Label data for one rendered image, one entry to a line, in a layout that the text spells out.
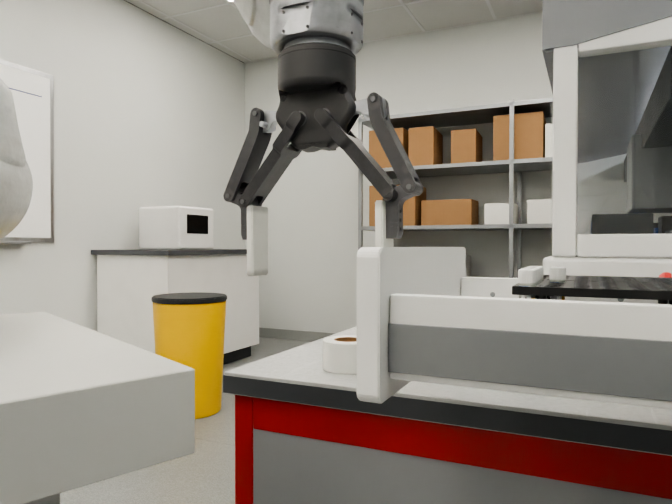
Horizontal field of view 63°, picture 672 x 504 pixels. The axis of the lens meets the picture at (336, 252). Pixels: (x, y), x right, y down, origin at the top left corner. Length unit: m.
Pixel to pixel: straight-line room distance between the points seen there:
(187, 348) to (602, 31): 2.39
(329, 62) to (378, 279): 0.22
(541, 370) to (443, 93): 4.65
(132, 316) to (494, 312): 3.74
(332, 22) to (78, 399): 0.37
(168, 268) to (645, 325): 3.54
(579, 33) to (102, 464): 1.22
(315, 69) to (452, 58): 4.55
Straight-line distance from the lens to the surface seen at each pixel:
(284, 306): 5.45
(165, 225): 4.17
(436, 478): 0.68
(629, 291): 0.41
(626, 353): 0.37
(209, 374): 3.09
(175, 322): 3.01
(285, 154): 0.54
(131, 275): 4.01
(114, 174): 4.44
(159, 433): 0.46
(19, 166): 0.75
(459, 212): 4.36
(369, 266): 0.38
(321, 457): 0.73
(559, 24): 1.38
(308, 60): 0.51
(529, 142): 4.29
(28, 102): 4.05
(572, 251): 1.30
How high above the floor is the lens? 0.93
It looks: 1 degrees down
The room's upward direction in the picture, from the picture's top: straight up
